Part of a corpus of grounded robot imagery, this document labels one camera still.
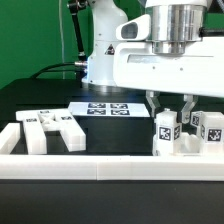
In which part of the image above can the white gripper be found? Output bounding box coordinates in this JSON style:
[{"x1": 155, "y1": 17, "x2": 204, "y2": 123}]
[{"x1": 113, "y1": 14, "x2": 224, "y2": 124}]

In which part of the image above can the white chair seat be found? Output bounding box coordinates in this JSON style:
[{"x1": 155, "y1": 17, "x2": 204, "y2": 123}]
[{"x1": 152, "y1": 132, "x2": 224, "y2": 157}]

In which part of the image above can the white chair back frame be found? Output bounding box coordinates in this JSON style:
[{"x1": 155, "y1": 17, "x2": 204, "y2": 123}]
[{"x1": 16, "y1": 109, "x2": 86, "y2": 155}]

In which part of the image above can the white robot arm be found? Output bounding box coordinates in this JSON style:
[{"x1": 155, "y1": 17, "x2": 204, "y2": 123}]
[{"x1": 83, "y1": 0, "x2": 224, "y2": 123}]

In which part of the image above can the white tagged cube far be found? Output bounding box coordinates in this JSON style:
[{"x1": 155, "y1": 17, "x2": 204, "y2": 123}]
[{"x1": 190, "y1": 111, "x2": 203, "y2": 127}]

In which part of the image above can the white marker sheet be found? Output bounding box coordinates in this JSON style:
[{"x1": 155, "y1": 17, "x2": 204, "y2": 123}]
[{"x1": 68, "y1": 102, "x2": 149, "y2": 117}]

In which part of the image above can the white U-shaped fence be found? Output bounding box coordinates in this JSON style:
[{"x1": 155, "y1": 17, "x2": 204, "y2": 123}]
[{"x1": 0, "y1": 123, "x2": 224, "y2": 181}]

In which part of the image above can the black cable bundle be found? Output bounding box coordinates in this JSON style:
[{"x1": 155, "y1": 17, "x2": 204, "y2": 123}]
[{"x1": 29, "y1": 60, "x2": 88, "y2": 80}]

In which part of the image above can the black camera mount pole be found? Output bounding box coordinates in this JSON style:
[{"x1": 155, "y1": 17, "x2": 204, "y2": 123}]
[{"x1": 67, "y1": 0, "x2": 88, "y2": 61}]

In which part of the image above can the white hanging cable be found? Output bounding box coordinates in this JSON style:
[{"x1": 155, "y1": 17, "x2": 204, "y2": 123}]
[{"x1": 58, "y1": 0, "x2": 66, "y2": 80}]

